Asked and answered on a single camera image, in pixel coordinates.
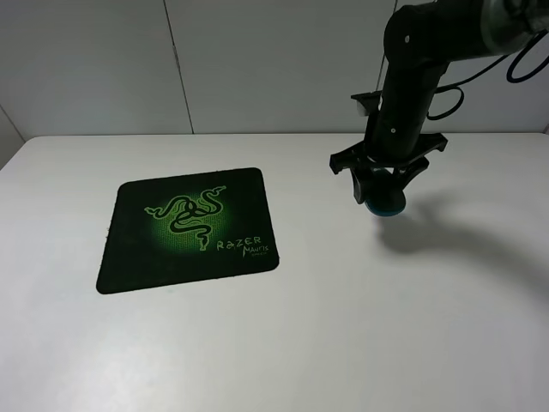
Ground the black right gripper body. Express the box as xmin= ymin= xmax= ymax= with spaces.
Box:
xmin=329 ymin=97 xmax=449 ymax=176

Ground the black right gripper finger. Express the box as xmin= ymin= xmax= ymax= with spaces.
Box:
xmin=351 ymin=167 xmax=372 ymax=203
xmin=390 ymin=156 xmax=429 ymax=192

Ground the grey blue wireless mouse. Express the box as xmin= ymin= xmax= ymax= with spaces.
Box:
xmin=365 ymin=169 xmax=406 ymax=217

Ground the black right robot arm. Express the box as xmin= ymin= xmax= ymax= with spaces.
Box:
xmin=329 ymin=1 xmax=548 ymax=203

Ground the black green Razer mouse pad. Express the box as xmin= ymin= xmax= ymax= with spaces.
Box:
xmin=96 ymin=167 xmax=280 ymax=294

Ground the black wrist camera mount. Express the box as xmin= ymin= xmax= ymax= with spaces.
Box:
xmin=351 ymin=90 xmax=382 ymax=117

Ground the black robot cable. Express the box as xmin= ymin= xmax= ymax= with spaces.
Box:
xmin=425 ymin=16 xmax=549 ymax=121

